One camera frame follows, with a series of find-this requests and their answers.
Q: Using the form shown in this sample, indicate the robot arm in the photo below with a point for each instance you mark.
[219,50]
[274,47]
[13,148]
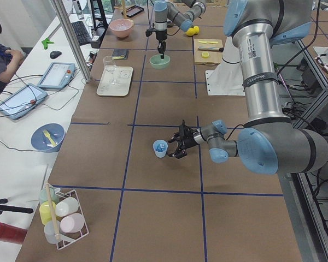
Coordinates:
[166,10]
[267,144]

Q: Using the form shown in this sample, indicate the yellow plastic knife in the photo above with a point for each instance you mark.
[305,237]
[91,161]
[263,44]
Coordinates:
[207,42]

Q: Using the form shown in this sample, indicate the black tray with phone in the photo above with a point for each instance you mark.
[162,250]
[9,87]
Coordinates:
[133,11]

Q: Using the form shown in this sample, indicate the white plastic cup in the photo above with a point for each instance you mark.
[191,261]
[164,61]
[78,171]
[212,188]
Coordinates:
[66,207]

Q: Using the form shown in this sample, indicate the teach pendant tablet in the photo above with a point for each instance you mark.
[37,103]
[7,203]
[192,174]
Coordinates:
[57,76]
[22,101]

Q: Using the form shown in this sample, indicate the green ceramic bowl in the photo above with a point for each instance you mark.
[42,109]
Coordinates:
[159,63]

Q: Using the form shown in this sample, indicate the wooden cutting board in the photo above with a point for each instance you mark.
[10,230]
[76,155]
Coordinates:
[208,51]

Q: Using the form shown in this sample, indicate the green plastic cup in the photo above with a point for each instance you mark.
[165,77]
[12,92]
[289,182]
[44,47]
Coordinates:
[43,197]

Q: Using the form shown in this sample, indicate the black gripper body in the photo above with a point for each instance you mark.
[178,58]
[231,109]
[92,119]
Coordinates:
[191,141]
[161,36]

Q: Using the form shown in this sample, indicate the yellow lemon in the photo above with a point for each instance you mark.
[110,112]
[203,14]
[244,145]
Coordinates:
[193,31]

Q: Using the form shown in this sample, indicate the white wire cup rack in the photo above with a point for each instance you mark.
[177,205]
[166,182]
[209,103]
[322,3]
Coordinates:
[65,239]

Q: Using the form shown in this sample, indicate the clear wine glass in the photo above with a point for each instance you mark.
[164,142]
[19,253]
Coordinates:
[110,65]

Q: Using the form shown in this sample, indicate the black tripod handle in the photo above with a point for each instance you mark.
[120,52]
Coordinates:
[8,208]

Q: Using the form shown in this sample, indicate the clear plastic cup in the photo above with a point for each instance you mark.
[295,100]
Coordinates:
[49,233]

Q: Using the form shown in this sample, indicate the dark sponge cloth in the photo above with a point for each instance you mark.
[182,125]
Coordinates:
[120,54]

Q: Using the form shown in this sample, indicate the far teach pendant tablet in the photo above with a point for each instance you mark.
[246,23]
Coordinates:
[57,76]

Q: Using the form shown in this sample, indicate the aluminium frame post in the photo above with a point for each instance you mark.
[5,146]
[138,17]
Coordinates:
[69,33]

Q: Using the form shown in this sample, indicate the yellow plastic cup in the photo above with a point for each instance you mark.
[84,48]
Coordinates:
[45,214]

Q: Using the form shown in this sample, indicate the light blue plastic cup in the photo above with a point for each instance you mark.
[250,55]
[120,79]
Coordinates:
[160,154]

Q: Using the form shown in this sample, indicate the black computer mouse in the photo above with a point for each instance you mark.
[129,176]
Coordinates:
[55,54]

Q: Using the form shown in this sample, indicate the cream bear serving tray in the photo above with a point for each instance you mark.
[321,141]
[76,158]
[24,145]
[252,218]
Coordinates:
[121,89]

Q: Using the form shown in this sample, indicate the blue bowl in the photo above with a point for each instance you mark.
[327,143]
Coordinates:
[40,142]

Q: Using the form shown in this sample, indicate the pink ribbed bowl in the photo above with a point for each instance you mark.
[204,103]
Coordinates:
[121,28]

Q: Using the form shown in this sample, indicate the black handled knife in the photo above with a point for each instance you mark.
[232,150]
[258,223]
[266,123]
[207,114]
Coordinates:
[212,49]

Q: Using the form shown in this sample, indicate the lemon half slice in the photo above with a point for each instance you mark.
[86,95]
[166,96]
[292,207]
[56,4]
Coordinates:
[205,54]

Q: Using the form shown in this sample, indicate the red cylinder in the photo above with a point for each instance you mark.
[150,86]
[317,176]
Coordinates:
[12,234]

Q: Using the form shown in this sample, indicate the yellow plastic fork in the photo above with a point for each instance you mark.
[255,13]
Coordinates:
[52,142]

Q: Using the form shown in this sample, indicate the pink plastic cup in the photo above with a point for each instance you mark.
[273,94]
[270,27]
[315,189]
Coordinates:
[72,223]

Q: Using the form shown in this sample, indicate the near teach pendant tablet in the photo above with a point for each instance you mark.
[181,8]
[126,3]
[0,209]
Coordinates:
[22,101]

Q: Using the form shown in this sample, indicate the green plastic clamp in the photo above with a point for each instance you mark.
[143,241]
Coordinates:
[46,42]

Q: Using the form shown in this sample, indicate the black keyboard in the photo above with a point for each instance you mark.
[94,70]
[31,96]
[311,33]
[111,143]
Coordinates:
[81,33]

